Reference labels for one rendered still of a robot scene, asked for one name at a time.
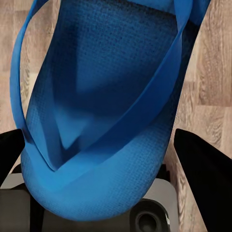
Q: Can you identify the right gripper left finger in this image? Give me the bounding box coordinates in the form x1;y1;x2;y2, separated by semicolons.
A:
0;129;25;187

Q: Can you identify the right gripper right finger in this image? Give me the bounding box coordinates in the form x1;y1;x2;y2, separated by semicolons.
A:
174;129;232;232

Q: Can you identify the sandal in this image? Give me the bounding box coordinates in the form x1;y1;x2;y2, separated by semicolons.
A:
10;0;211;222

